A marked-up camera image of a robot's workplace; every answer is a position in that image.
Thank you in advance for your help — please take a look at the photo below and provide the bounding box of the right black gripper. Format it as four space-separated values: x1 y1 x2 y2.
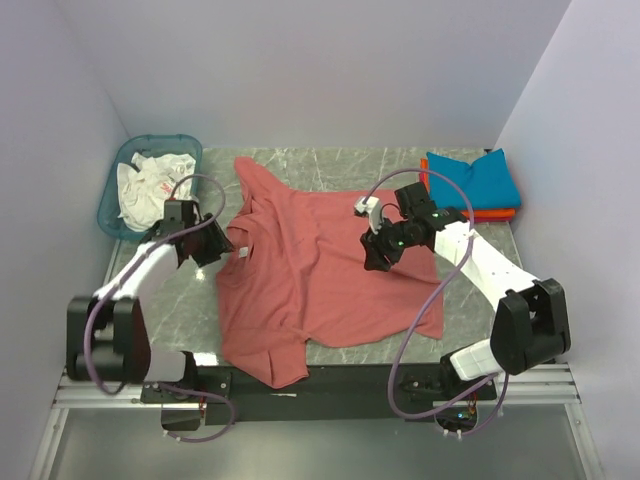
361 214 417 273

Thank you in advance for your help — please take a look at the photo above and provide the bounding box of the dusty red t-shirt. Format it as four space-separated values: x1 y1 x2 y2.
216 157 444 389

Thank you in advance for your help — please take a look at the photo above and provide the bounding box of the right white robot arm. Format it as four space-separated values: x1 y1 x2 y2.
354 182 571 399

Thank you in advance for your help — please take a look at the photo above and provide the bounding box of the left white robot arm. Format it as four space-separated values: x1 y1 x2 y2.
66 200 232 402

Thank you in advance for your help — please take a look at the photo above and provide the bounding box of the crumpled white t-shirt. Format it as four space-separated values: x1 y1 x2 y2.
116 153 196 232

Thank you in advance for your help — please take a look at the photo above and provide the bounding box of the folded orange t-shirt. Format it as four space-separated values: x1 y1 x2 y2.
418 173 516 222

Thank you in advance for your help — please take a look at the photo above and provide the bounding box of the teal plastic bin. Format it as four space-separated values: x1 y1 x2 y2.
97 134 203 240

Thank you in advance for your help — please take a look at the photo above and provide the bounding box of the folded blue t-shirt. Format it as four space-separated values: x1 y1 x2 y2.
427 149 521 211

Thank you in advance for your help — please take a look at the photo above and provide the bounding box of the black base beam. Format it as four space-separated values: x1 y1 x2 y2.
140 363 474 431

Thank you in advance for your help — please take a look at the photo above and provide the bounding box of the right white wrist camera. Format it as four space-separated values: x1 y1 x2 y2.
354 196 385 234

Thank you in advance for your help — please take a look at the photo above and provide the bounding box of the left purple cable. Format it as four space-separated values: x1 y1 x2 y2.
82 173 236 444

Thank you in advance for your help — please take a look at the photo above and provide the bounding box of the aluminium frame rail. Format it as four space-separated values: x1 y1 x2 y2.
28 375 169 479

